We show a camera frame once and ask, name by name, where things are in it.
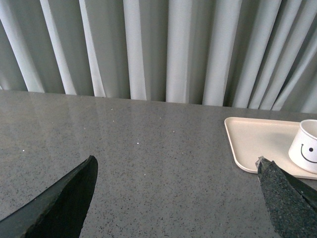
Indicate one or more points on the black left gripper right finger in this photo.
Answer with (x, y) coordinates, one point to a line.
(291, 204)

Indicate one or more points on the cream rectangular plastic tray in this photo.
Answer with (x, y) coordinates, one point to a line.
(251, 138)

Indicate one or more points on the white smiley face mug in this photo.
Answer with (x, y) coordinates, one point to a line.
(303, 150)

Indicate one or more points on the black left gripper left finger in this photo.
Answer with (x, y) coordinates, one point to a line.
(59, 211)

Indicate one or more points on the grey pleated curtain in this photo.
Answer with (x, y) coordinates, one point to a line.
(257, 54)

